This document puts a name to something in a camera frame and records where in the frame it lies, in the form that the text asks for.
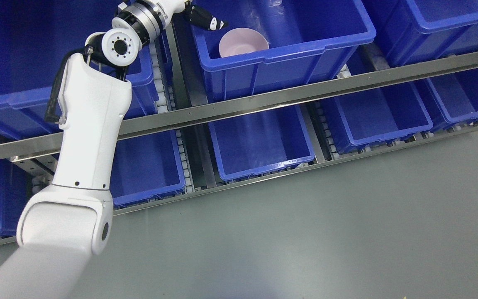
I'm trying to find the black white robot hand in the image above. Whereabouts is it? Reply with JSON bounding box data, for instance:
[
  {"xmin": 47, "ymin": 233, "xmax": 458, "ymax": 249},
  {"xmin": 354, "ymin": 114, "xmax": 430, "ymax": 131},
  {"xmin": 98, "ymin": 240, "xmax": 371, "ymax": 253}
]
[{"xmin": 174, "ymin": 0, "xmax": 229, "ymax": 32}]

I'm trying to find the pink bowl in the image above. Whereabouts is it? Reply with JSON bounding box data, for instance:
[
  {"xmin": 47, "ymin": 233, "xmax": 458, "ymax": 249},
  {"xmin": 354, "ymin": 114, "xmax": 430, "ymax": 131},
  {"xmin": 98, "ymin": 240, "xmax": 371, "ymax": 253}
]
[{"xmin": 218, "ymin": 28, "xmax": 270, "ymax": 57}]

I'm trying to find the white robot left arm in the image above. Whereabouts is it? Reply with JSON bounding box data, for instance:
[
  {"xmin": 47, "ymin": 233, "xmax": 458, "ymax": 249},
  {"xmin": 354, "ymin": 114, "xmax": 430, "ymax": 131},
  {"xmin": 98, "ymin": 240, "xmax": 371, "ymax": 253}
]
[{"xmin": 0, "ymin": 0, "xmax": 191, "ymax": 299}]

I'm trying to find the blue bin upper middle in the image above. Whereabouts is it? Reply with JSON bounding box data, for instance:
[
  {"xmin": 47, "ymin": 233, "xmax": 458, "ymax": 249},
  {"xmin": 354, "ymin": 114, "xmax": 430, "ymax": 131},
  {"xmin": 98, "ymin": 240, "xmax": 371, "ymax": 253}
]
[{"xmin": 191, "ymin": 0, "xmax": 377, "ymax": 103}]

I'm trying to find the blue bin lower middle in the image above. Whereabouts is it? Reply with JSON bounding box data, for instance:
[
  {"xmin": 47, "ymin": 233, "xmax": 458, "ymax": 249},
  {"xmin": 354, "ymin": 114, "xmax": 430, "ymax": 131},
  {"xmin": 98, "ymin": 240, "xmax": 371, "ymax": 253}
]
[{"xmin": 208, "ymin": 105, "xmax": 315, "ymax": 182}]

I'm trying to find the steel shelf rack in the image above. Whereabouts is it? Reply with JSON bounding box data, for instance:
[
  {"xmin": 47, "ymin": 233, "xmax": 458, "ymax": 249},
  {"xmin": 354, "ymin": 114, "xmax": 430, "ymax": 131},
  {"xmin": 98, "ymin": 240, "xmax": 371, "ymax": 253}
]
[{"xmin": 0, "ymin": 25, "xmax": 478, "ymax": 252}]

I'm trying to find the blue bin lower left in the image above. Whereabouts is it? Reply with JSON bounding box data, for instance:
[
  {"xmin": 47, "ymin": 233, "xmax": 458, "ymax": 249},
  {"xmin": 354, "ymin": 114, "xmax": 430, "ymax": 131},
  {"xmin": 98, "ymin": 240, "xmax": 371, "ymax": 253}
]
[{"xmin": 110, "ymin": 130, "xmax": 186, "ymax": 208}]

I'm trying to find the blue bin upper left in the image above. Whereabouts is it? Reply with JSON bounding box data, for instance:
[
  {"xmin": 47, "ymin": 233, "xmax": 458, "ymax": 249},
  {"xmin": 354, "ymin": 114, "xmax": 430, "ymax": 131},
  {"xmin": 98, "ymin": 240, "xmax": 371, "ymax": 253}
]
[{"xmin": 0, "ymin": 0, "xmax": 159, "ymax": 142}]

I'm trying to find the blue bin lower right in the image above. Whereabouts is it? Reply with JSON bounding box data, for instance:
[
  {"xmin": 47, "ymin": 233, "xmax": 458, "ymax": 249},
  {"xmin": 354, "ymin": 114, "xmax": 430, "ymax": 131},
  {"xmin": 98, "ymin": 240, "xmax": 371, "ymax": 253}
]
[{"xmin": 320, "ymin": 83, "xmax": 433, "ymax": 154}]

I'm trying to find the blue bin upper right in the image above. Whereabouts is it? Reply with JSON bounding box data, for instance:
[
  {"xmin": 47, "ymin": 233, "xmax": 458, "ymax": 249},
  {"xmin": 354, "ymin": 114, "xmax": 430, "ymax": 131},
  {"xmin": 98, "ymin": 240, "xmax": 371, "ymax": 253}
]
[{"xmin": 363, "ymin": 0, "xmax": 478, "ymax": 67}]

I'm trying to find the blue bin far right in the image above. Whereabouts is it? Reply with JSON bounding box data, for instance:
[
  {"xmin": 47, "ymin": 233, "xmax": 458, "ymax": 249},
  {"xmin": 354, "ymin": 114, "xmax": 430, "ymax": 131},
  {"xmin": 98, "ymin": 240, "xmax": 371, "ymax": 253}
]
[{"xmin": 414, "ymin": 68, "xmax": 478, "ymax": 133}]

